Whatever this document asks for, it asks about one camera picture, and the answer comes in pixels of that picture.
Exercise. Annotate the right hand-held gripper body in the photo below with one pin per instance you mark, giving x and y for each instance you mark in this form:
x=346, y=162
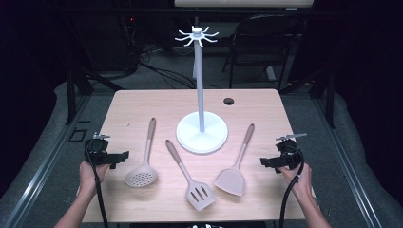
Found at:
x=288, y=155

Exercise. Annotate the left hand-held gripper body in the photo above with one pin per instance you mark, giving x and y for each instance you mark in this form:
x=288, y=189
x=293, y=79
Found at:
x=96, y=150

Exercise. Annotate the beige slotted spatula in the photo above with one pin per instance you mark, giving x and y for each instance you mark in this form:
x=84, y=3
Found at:
x=199, y=194

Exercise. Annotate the white round plate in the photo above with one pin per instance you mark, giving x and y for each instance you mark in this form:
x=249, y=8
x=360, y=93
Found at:
x=200, y=95

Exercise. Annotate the person's right hand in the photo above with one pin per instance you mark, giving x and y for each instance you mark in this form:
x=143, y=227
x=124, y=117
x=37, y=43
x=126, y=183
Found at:
x=302, y=182

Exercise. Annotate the person's left hand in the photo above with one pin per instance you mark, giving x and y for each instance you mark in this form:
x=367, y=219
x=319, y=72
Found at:
x=88, y=179

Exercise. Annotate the beige perforated skimmer spoon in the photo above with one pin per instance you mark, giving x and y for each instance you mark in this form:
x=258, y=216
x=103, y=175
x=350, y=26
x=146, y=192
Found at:
x=141, y=175

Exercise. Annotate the beige solid spatula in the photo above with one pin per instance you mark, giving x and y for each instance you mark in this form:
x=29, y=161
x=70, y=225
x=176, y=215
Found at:
x=231, y=181

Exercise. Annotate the black metal stand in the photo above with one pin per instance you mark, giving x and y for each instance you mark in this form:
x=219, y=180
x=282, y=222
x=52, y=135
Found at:
x=71, y=95
x=331, y=101

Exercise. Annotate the person's black printed shirt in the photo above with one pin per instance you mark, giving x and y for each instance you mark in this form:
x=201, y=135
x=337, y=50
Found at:
x=158, y=225

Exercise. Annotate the black folding chair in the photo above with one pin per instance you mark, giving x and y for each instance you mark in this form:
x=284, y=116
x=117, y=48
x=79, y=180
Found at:
x=258, y=58

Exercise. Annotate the aluminium floor rail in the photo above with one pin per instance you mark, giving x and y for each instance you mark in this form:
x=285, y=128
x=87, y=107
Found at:
x=348, y=171
x=41, y=171

